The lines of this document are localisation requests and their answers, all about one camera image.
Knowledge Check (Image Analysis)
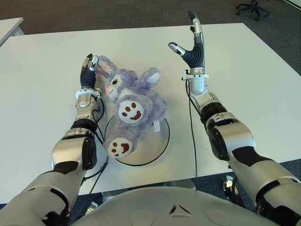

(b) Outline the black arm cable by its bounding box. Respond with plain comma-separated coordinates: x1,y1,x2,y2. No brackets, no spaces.
184,80,198,189
79,98,110,195

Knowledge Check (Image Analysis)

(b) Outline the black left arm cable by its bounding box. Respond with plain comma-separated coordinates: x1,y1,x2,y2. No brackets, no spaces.
79,98,110,195

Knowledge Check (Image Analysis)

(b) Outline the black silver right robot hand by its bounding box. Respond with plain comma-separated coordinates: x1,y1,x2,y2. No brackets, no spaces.
168,10,206,74

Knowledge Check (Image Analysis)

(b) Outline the white plate with black rim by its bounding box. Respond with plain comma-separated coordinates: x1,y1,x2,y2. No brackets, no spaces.
104,114,170,165

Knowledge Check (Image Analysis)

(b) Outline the silver robot torso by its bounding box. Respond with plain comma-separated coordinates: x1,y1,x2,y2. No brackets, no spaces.
70,186,283,226

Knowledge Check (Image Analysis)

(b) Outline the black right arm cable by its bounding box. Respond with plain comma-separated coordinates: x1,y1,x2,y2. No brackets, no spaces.
184,80,198,189

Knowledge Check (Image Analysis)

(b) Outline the black office chair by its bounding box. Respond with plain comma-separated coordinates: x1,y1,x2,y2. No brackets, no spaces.
236,0,270,22

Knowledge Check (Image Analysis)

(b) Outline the purple plush bunny doll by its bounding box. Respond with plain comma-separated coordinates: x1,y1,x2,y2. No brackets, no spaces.
96,55,169,160

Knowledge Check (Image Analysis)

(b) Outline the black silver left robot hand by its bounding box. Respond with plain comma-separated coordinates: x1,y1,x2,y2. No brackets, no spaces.
79,53,99,91

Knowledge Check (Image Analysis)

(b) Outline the white neighbouring desk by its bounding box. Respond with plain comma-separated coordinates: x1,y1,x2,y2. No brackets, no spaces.
0,17,24,47

